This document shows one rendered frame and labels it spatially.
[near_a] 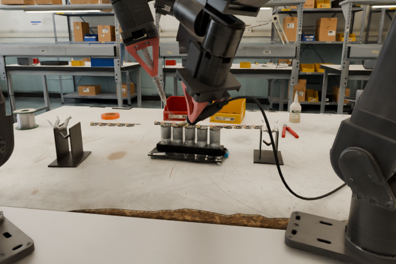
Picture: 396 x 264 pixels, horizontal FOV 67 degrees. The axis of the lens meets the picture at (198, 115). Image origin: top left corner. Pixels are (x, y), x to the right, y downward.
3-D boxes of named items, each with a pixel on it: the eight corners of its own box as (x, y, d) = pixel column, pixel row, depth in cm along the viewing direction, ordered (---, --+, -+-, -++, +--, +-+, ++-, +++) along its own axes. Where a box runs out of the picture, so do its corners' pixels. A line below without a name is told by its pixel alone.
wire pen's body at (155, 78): (159, 98, 64) (140, 49, 61) (167, 96, 64) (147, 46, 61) (160, 100, 62) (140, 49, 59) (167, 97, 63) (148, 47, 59)
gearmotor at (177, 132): (181, 149, 66) (181, 127, 65) (171, 148, 66) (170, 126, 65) (184, 145, 68) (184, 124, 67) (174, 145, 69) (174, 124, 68)
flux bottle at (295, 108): (295, 124, 91) (297, 91, 89) (286, 121, 94) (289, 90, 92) (302, 122, 93) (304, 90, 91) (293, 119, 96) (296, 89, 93)
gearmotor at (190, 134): (194, 150, 65) (194, 128, 64) (183, 149, 66) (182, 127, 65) (196, 147, 67) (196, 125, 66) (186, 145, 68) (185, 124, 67)
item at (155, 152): (226, 153, 67) (226, 148, 66) (221, 166, 60) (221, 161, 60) (159, 147, 70) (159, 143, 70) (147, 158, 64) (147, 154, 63)
